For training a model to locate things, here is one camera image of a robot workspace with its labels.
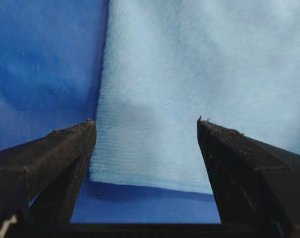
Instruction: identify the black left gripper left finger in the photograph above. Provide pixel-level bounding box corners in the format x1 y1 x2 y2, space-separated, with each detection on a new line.
0 119 97 237

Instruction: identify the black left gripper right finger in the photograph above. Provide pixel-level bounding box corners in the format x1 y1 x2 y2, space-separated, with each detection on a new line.
197 119 300 238

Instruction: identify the light blue towel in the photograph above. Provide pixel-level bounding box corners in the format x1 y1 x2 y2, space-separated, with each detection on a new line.
89 0 300 194

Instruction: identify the dark blue table cloth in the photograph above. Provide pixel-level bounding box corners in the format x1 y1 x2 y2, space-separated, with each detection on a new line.
0 0 220 224

